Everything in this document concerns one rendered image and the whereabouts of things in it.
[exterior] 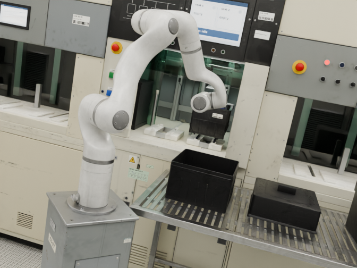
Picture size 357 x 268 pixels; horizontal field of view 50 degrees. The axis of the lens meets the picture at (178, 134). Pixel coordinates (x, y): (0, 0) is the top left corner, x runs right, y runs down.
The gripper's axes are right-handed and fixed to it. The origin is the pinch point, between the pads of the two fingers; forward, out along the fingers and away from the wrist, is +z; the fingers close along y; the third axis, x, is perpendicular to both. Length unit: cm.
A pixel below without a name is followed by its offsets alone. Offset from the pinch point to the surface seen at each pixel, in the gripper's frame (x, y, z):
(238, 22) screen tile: 39.6, 6.8, 1.8
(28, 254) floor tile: -119, -92, 1
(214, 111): -9.7, 2.1, 22.5
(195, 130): -22.7, -7.0, 23.4
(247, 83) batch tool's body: 11.1, 17.7, -3.2
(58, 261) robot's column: -60, -33, -82
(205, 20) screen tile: 38.0, -9.6, 2.0
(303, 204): -33, 53, -36
